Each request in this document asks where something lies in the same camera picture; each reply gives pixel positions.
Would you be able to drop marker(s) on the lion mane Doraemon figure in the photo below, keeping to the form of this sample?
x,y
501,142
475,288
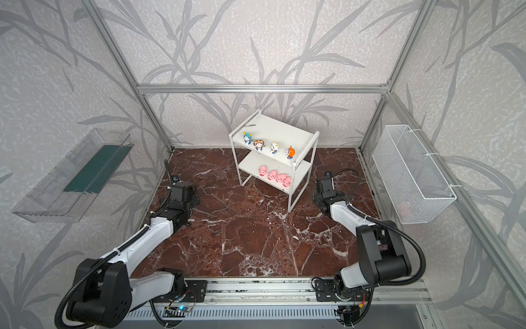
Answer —
x,y
259,145

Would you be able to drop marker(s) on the white two-tier shelf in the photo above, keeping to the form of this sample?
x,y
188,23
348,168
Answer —
x,y
248,161

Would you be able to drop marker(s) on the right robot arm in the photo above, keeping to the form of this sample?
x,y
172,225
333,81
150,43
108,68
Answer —
x,y
386,255

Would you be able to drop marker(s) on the orange hooded Doraemon figure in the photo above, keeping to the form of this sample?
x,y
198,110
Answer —
x,y
290,153

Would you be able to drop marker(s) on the pink pig toy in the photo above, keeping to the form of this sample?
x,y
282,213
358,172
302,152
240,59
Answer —
x,y
272,175
281,177
287,182
263,171

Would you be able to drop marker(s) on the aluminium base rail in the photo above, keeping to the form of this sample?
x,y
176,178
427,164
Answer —
x,y
289,291

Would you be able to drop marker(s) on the clear plastic wall bin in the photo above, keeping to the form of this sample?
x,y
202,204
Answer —
x,y
66,193

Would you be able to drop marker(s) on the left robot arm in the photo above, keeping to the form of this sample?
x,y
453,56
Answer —
x,y
104,291

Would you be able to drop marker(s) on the white hooded Doraemon figure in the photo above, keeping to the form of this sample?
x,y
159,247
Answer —
x,y
274,147

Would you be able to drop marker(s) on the teal hooded Doraemon figure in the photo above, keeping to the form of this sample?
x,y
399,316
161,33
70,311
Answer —
x,y
247,138

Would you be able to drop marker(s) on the pink toy in basket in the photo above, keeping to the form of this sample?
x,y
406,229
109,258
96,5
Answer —
x,y
405,211

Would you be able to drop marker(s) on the white wire mesh basket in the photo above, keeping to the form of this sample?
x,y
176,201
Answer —
x,y
410,174

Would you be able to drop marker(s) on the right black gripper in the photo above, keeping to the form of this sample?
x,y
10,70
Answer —
x,y
323,181

